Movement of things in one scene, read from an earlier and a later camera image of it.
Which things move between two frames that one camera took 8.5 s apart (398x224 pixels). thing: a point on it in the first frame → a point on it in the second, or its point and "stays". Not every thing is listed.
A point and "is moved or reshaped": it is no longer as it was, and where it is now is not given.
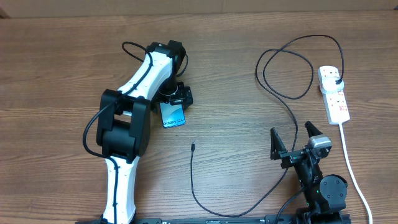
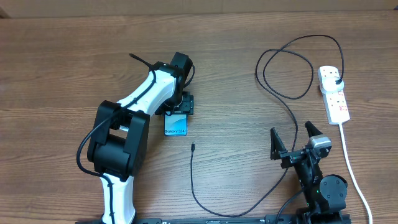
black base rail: [204, 220] stays
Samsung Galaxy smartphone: [173, 116] is moved or reshaped
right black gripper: [278, 152] stays
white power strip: [334, 101] stays
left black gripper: [185, 93] → [187, 107]
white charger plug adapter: [328, 84] stays
